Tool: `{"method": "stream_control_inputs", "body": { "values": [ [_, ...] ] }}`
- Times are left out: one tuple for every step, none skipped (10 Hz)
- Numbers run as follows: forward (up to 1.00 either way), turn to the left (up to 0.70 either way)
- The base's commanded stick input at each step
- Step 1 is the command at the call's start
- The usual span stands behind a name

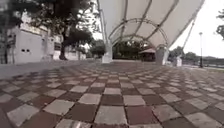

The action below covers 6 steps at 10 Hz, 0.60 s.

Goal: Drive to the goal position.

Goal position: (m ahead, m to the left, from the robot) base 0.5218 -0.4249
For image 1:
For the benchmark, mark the white building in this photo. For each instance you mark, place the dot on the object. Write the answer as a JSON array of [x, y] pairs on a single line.
[[30, 45]]

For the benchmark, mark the large dark tree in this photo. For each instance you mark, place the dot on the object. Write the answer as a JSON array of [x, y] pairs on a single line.
[[66, 20]]

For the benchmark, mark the round green tree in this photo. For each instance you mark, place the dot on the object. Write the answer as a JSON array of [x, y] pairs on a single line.
[[98, 49]]

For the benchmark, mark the white arched canopy shelter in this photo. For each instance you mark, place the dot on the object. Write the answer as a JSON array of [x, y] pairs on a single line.
[[150, 20]]

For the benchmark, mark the street lamp pole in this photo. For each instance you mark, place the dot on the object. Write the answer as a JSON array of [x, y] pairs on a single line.
[[201, 50]]

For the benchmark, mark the small red-roofed shelter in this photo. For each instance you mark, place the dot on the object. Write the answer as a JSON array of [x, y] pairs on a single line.
[[147, 53]]

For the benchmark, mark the distant trees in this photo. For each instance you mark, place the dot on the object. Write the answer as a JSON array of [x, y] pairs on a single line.
[[183, 56]]

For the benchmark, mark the red and grey checkered pavement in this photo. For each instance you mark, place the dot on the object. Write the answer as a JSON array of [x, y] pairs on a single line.
[[113, 90]]

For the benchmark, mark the plain grey paved strip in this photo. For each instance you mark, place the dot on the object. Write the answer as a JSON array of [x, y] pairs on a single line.
[[23, 68]]

